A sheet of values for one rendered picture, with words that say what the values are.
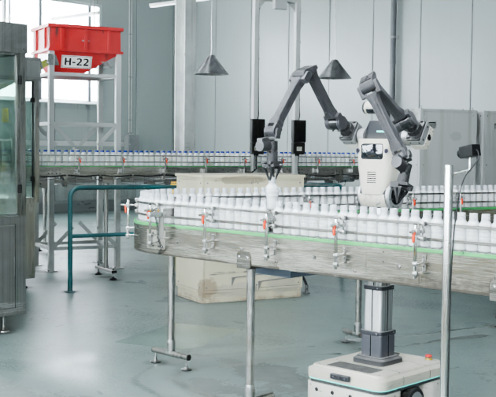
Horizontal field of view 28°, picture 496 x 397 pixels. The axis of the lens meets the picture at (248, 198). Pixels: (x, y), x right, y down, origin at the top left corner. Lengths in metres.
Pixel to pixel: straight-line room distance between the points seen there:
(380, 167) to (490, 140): 6.24
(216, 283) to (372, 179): 3.98
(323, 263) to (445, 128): 6.42
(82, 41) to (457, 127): 4.34
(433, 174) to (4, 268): 5.22
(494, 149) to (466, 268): 7.27
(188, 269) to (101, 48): 3.36
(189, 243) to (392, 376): 1.32
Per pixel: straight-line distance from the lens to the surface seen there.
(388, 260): 4.61
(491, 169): 11.59
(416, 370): 5.50
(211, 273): 9.12
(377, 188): 5.39
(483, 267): 4.35
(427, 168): 10.98
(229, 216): 5.30
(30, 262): 10.12
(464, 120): 11.31
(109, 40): 11.63
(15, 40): 7.70
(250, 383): 5.34
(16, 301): 7.77
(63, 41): 11.45
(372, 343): 5.52
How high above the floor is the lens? 1.44
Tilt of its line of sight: 3 degrees down
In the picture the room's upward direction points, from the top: 1 degrees clockwise
